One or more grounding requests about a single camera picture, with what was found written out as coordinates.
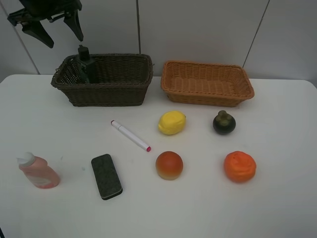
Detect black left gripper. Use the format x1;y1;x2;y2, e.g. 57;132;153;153
7;0;84;49

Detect dark green pump bottle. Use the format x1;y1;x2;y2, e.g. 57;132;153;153
76;45;99;84

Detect white marker pink caps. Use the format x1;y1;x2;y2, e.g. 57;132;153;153
111;120;152;152

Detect pink bottle white cap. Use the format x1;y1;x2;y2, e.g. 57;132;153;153
16;152;60;189

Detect yellow lemon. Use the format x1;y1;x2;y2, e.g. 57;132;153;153
158;111;186;135

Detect dark grey whiteboard eraser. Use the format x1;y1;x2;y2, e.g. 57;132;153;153
91;154;123;200

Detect red orange peach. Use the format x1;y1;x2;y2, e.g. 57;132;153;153
156;151;184;180

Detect dark purple mangosteen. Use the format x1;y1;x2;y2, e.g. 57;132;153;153
212;110;236;135

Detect orange tangerine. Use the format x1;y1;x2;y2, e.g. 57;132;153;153
223;151;257;183

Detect dark brown wicker basket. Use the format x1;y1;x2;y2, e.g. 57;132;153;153
51;54;153;107

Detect orange wicker basket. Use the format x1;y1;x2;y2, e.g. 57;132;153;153
160;60;255;107

